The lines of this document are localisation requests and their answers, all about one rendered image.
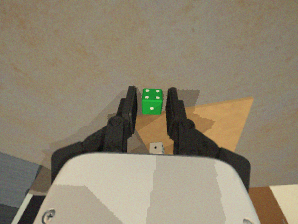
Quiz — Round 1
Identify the tan mat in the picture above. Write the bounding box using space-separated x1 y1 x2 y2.
135 97 254 154

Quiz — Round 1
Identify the green die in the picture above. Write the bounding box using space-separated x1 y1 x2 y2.
142 89 163 115

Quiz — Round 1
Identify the white die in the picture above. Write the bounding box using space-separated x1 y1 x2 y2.
149 142 164 154

